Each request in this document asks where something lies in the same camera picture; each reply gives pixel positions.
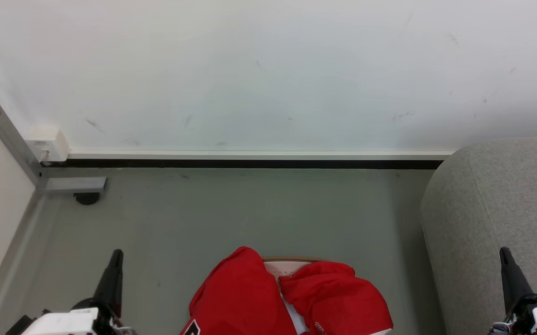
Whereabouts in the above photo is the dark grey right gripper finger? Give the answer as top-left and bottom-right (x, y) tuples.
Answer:
(500, 247), (533, 313)

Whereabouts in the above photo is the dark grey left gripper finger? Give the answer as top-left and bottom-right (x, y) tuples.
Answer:
(94, 249), (124, 306)

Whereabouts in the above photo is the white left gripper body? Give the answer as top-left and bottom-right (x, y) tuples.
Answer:
(21, 298), (134, 335)

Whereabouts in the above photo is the red basketball jersey with number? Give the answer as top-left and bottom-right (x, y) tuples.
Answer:
(180, 247), (298, 335)

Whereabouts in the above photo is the plain red shirt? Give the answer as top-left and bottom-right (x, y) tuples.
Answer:
(279, 261), (394, 335)

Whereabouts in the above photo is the grey fabric sofa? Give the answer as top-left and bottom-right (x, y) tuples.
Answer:
(420, 137), (537, 335)

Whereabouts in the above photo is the black caster wheel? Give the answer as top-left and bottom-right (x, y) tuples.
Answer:
(74, 192), (101, 206)

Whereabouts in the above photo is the black skirting strip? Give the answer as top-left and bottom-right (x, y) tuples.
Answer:
(40, 160), (445, 169)

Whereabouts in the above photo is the white wall socket box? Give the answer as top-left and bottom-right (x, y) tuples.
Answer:
(25, 126), (70, 162)

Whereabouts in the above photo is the grey metal frame post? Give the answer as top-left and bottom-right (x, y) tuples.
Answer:
(0, 92), (107, 195)

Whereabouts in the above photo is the white cable trunking strip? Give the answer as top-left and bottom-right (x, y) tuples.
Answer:
(68, 150), (455, 161)

